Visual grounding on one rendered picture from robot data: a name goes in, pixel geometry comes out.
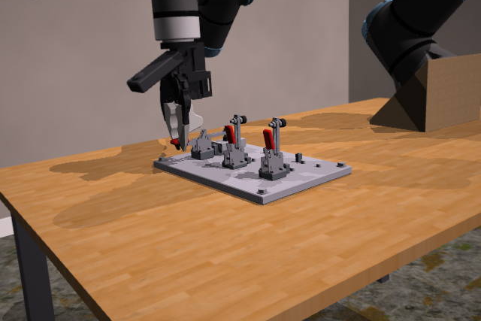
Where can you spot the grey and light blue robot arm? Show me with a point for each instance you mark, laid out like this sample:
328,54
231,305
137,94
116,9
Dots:
399,32

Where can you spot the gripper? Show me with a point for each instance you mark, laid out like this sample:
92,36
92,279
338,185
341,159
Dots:
187,81

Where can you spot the black toggle clamp with red handle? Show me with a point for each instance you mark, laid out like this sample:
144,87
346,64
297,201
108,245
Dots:
234,156

